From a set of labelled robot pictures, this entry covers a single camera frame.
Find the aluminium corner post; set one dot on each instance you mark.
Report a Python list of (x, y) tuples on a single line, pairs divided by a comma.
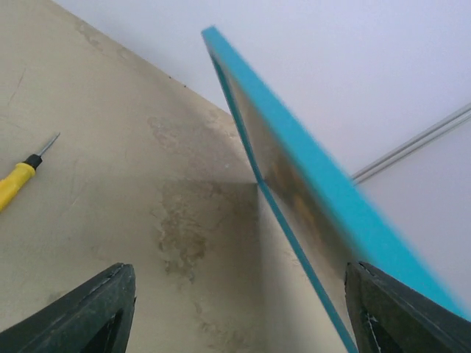
[(412, 145)]

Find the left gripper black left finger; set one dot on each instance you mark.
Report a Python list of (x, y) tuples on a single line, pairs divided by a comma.
[(94, 317)]

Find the yellow handled screwdriver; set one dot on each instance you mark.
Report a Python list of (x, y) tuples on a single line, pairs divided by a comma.
[(22, 173)]

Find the blue wooden picture frame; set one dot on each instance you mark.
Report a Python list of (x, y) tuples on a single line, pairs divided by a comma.
[(362, 229)]

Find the sunflower photo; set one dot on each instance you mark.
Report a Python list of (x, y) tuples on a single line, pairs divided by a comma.
[(318, 238)]

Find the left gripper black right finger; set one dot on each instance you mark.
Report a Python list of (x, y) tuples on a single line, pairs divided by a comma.
[(388, 316)]

